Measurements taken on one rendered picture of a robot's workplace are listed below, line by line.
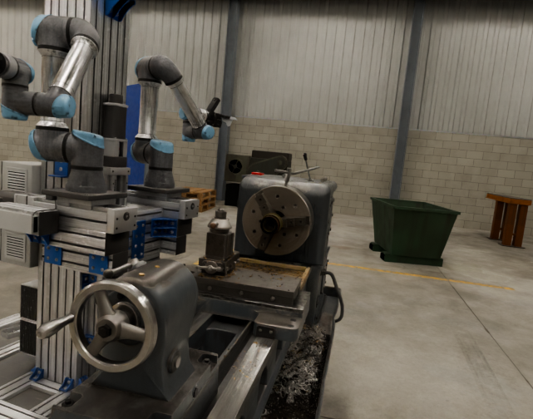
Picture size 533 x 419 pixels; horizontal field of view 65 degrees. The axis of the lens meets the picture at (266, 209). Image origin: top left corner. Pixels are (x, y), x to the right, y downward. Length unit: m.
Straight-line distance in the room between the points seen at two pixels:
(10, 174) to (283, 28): 10.89
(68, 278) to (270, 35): 11.01
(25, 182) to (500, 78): 11.53
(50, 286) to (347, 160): 10.21
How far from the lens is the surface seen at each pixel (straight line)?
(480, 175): 12.17
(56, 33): 1.83
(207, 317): 1.32
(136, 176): 6.97
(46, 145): 1.79
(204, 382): 0.90
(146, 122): 2.26
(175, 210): 2.09
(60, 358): 2.28
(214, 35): 13.02
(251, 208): 1.91
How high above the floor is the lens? 1.36
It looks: 7 degrees down
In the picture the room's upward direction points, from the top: 5 degrees clockwise
